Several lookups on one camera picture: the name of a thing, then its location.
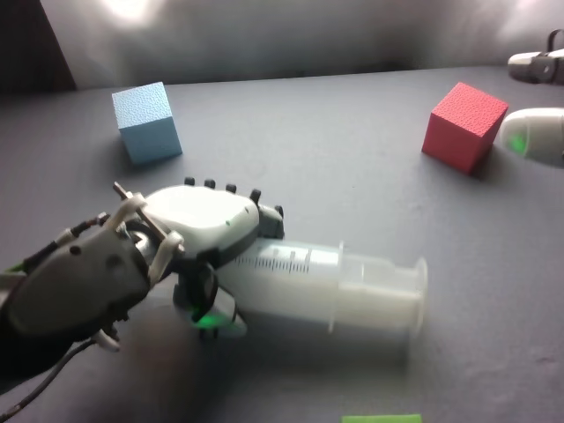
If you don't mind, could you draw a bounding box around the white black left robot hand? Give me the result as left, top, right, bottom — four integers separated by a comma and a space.
143, 175, 287, 341

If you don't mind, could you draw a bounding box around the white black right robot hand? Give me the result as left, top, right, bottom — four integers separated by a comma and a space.
497, 29, 564, 169

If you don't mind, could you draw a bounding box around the large translucent plastic syringe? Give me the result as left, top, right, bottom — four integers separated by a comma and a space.
218, 240, 430, 337

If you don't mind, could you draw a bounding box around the red foam cube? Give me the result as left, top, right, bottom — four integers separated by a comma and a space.
420, 81, 510, 175

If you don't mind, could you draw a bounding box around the light blue foam cube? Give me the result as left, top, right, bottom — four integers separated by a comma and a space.
111, 81, 183, 167

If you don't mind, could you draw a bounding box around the grey table cloth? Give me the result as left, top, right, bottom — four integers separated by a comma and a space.
0, 64, 564, 423

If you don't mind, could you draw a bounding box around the white backdrop sheet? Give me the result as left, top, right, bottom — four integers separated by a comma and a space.
39, 0, 564, 92

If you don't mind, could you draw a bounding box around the green flat piece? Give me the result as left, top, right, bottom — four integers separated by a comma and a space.
340, 413, 423, 423

